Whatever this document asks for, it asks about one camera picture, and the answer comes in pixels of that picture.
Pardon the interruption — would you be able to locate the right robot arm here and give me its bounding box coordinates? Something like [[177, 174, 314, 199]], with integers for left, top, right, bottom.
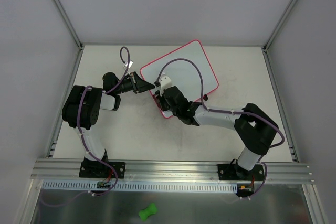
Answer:
[[154, 86, 280, 180]]

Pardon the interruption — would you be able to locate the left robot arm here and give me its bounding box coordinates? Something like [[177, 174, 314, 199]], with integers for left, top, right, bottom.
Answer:
[[62, 72, 155, 177]]

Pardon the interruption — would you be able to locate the green dumbbell toy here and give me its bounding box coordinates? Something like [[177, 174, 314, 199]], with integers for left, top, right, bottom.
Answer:
[[138, 203, 158, 221]]

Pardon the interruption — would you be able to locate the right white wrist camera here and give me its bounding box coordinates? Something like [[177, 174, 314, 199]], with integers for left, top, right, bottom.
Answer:
[[154, 75, 172, 91]]

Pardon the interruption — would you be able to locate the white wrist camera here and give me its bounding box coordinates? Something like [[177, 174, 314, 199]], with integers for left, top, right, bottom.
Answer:
[[154, 75, 172, 91], [123, 60, 133, 69]]

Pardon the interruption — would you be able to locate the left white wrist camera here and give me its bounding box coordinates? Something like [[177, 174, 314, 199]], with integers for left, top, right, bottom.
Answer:
[[123, 60, 133, 69]]

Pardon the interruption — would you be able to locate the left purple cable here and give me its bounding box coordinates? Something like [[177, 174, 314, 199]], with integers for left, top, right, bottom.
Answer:
[[39, 47, 132, 207]]

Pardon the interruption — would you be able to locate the purple cable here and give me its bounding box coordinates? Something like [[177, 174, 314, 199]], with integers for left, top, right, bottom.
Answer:
[[156, 58, 286, 204], [39, 47, 132, 207]]

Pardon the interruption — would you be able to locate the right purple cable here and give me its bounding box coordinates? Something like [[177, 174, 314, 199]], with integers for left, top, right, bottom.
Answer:
[[156, 58, 286, 204]]

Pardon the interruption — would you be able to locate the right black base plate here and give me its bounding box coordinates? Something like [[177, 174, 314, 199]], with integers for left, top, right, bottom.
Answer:
[[217, 164, 265, 182]]

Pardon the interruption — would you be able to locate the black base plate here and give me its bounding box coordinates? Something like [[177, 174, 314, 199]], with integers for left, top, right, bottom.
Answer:
[[217, 164, 265, 182], [79, 159, 126, 179]]

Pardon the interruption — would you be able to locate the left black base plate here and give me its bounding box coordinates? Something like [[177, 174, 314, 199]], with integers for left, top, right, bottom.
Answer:
[[79, 159, 126, 179]]

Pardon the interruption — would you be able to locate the right aluminium frame post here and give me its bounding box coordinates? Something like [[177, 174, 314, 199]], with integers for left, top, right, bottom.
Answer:
[[263, 0, 299, 52]]

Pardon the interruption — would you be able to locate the aluminium frame post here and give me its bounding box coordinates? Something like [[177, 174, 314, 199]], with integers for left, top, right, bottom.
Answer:
[[263, 0, 299, 52], [52, 0, 83, 49]]

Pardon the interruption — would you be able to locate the aluminium mounting rail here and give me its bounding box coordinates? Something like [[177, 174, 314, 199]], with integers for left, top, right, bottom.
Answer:
[[30, 158, 315, 184]]

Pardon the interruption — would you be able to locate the left aluminium frame post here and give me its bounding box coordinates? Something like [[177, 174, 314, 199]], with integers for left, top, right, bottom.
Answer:
[[52, 0, 83, 49]]

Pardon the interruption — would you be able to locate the white slotted cable duct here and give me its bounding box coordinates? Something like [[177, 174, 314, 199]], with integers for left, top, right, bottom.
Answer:
[[41, 179, 238, 194]]

